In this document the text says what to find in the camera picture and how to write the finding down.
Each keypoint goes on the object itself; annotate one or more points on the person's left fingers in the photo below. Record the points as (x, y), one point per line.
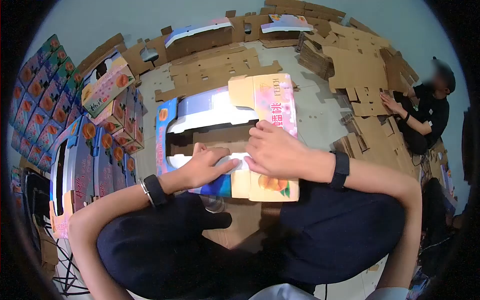
(212, 178)

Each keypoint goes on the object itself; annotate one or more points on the person's right thumb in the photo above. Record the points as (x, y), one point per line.
(258, 167)

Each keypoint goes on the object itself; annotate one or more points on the person's right index finger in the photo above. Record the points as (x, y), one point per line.
(255, 150)

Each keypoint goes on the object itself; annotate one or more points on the person's right middle finger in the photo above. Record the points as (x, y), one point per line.
(257, 141)

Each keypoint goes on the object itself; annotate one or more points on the person's left index finger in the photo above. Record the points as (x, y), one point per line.
(219, 152)

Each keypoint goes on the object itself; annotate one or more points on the person's right little finger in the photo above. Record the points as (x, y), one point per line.
(266, 125)

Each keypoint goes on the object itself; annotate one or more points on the person's left thumb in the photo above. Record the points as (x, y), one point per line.
(200, 148)

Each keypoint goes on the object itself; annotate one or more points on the person's left middle finger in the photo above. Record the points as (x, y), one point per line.
(228, 164)

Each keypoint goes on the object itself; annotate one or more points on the person's right ring finger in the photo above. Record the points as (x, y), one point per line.
(258, 132)

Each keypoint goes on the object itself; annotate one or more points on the printed peach carton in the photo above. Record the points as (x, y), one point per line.
(270, 97)

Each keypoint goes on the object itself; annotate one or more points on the person's right hand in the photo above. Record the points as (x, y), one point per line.
(288, 157)

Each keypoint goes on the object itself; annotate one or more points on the brown cardboard sheet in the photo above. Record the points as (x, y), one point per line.
(240, 221)

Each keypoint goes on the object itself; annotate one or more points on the black wrist band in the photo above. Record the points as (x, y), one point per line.
(155, 190)
(340, 168)

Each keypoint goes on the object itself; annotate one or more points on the pile of brown carton blanks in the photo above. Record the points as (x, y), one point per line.
(217, 67)

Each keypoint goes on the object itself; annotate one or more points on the stack of pink peach cartons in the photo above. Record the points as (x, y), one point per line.
(129, 123)

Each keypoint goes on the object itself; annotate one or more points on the person's legs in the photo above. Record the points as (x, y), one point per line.
(157, 243)

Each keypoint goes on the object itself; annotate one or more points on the printed pink carton blank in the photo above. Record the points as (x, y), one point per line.
(285, 23)

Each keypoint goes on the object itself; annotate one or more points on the heap of brown cardboard sheets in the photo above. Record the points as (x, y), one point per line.
(356, 67)

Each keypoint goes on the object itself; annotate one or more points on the open pink peach carton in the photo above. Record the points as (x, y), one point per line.
(108, 86)

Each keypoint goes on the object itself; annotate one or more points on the row of blue peach cartons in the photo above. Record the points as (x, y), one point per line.
(86, 161)

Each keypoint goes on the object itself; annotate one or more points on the brown cardboard blank with cutouts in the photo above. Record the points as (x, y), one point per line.
(131, 56)

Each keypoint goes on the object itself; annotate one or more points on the printed blue carton blank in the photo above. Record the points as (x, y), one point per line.
(195, 30)

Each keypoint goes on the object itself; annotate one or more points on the person's body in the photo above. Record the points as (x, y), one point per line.
(285, 294)

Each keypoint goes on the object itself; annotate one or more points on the stack of blue-green peach cartons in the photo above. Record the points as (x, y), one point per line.
(41, 97)

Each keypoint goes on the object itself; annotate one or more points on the black metal stand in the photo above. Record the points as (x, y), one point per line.
(37, 202)

